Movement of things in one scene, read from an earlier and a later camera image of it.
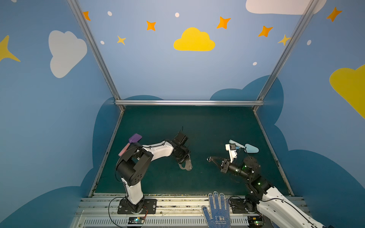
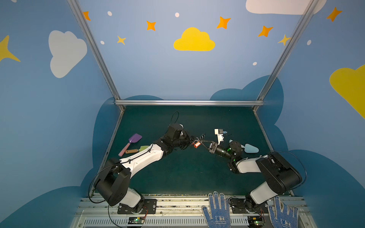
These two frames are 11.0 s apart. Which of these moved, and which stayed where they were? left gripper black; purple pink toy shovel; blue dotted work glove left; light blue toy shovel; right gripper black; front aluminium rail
Moved: right gripper black; left gripper black
Stayed: light blue toy shovel; purple pink toy shovel; front aluminium rail; blue dotted work glove left
